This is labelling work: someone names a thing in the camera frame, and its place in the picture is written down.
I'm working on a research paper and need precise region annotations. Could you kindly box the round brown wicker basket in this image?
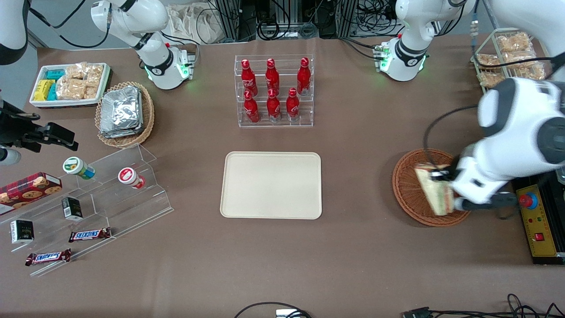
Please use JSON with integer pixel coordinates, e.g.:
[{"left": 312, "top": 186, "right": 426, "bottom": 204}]
[{"left": 392, "top": 148, "right": 472, "bottom": 227}]

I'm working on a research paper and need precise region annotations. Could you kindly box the cream wire rack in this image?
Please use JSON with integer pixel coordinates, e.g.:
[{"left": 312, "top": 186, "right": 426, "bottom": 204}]
[{"left": 470, "top": 27, "right": 557, "bottom": 96}]

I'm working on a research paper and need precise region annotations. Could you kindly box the oval light wicker basket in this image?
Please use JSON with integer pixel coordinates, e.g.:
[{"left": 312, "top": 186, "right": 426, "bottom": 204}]
[{"left": 95, "top": 81, "right": 155, "bottom": 148}]

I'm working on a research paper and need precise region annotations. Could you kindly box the red cola bottle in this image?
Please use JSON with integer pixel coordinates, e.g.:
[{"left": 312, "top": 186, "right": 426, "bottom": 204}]
[
  {"left": 267, "top": 88, "right": 281, "bottom": 122},
  {"left": 241, "top": 59, "right": 258, "bottom": 96},
  {"left": 286, "top": 87, "right": 300, "bottom": 122},
  {"left": 244, "top": 91, "right": 260, "bottom": 123},
  {"left": 265, "top": 58, "right": 280, "bottom": 93},
  {"left": 297, "top": 57, "right": 311, "bottom": 96}
]

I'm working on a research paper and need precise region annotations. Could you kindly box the red cookie box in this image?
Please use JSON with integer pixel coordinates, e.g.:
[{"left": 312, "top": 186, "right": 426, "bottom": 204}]
[{"left": 0, "top": 172, "right": 63, "bottom": 216}]

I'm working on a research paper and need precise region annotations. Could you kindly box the triangular sandwich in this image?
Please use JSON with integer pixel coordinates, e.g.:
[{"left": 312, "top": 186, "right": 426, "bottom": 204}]
[{"left": 414, "top": 163, "right": 456, "bottom": 216}]

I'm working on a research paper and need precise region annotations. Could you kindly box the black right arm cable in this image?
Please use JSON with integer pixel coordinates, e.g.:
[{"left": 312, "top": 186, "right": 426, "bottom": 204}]
[{"left": 27, "top": 0, "right": 112, "bottom": 49}]

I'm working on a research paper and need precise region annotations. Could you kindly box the beige cloth bag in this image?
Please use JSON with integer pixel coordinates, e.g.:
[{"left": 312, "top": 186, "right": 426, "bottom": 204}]
[{"left": 167, "top": 4, "right": 226, "bottom": 45}]

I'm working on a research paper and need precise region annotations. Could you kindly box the white rectangular snack tray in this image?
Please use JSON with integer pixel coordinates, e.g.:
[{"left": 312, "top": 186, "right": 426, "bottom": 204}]
[{"left": 29, "top": 63, "right": 111, "bottom": 109}]

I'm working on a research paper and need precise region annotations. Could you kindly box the black cable with grey connector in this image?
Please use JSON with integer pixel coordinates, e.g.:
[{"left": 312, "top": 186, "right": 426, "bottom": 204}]
[{"left": 470, "top": 0, "right": 565, "bottom": 72}]

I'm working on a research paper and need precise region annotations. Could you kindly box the aluminium frame rack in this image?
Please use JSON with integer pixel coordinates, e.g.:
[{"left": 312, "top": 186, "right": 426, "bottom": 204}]
[
  {"left": 335, "top": 0, "right": 360, "bottom": 39},
  {"left": 212, "top": 0, "right": 257, "bottom": 42}
]

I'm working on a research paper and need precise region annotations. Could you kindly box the silver foil pack stack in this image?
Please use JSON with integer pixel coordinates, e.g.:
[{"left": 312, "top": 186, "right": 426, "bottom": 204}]
[{"left": 99, "top": 86, "right": 143, "bottom": 139}]

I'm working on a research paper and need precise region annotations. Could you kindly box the yellow black control box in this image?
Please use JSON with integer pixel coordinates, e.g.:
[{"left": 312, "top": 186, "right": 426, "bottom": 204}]
[{"left": 515, "top": 173, "right": 565, "bottom": 265}]

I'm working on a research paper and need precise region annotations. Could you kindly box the small black box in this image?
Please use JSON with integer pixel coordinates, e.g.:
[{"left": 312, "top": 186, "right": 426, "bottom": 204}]
[
  {"left": 61, "top": 197, "right": 83, "bottom": 221},
  {"left": 10, "top": 220, "right": 34, "bottom": 245}
]

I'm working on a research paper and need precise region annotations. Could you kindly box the black cable bundle with plug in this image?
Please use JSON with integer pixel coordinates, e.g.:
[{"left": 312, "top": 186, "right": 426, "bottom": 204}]
[{"left": 402, "top": 293, "right": 565, "bottom": 318}]

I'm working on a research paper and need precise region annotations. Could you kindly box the clear acrylic stepped shelf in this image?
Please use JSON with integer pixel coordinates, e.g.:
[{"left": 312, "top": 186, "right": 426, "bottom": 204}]
[{"left": 0, "top": 143, "right": 174, "bottom": 277}]

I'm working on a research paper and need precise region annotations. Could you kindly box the yellow snack pack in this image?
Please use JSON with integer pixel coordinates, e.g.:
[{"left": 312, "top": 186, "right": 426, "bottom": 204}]
[{"left": 34, "top": 79, "right": 55, "bottom": 102}]

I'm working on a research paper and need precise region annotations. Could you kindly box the clear acrylic bottle rack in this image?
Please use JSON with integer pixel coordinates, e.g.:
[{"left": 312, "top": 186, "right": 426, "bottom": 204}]
[{"left": 234, "top": 54, "right": 314, "bottom": 128}]

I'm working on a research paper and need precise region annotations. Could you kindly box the clear pastry bag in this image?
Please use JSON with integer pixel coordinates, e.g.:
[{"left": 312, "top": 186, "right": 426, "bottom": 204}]
[
  {"left": 476, "top": 54, "right": 502, "bottom": 69},
  {"left": 478, "top": 72, "right": 506, "bottom": 88},
  {"left": 503, "top": 52, "right": 546, "bottom": 80},
  {"left": 497, "top": 33, "right": 533, "bottom": 53}
]

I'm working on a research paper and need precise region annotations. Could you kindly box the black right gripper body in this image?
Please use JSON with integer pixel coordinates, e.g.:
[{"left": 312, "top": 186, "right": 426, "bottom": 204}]
[{"left": 0, "top": 101, "right": 43, "bottom": 148}]

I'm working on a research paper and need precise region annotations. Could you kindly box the red lid yogurt cup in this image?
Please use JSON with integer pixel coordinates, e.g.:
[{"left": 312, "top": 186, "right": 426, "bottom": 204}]
[{"left": 118, "top": 167, "right": 146, "bottom": 190}]

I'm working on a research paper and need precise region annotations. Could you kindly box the beige plastic tray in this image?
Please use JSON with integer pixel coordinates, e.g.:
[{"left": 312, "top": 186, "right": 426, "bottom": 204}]
[{"left": 220, "top": 151, "right": 323, "bottom": 220}]

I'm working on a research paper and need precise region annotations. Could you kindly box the brown Snickers bar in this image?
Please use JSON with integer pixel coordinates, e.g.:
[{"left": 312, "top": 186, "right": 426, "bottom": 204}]
[
  {"left": 25, "top": 249, "right": 72, "bottom": 266},
  {"left": 68, "top": 227, "right": 112, "bottom": 243}
]

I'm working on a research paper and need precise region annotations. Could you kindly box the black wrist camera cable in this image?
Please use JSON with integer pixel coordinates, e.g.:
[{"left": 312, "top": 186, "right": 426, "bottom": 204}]
[{"left": 422, "top": 105, "right": 481, "bottom": 167}]

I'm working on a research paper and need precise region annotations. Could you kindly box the green lid yogurt cup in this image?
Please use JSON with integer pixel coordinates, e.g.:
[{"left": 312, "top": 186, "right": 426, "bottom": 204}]
[{"left": 62, "top": 156, "right": 96, "bottom": 180}]

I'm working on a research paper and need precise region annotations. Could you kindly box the black looped cable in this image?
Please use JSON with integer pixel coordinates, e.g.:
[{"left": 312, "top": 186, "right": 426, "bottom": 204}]
[{"left": 233, "top": 302, "right": 312, "bottom": 318}]

